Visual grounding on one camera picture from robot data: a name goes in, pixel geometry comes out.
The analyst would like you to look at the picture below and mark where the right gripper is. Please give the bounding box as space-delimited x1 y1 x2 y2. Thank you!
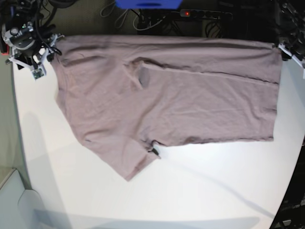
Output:
6 33 64 74

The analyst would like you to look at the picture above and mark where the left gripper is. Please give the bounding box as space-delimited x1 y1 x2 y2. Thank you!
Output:
278 36 305 69

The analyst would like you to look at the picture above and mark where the mauve t-shirt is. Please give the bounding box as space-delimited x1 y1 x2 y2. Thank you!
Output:
51 35 282 180

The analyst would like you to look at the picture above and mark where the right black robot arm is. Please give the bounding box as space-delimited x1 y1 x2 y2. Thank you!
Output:
0 0 64 80

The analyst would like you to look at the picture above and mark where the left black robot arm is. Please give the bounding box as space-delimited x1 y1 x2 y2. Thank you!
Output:
274 0 305 69

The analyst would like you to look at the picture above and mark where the red black clamp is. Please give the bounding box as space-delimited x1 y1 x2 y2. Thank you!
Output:
0 38 9 55

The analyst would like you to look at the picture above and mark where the blue box overhead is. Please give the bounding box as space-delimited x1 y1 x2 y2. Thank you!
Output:
115 0 182 9

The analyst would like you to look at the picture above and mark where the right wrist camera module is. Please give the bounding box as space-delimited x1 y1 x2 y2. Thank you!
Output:
31 67 46 80

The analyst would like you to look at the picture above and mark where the white power strip red switch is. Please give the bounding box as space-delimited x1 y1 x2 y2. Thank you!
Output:
180 9 233 20

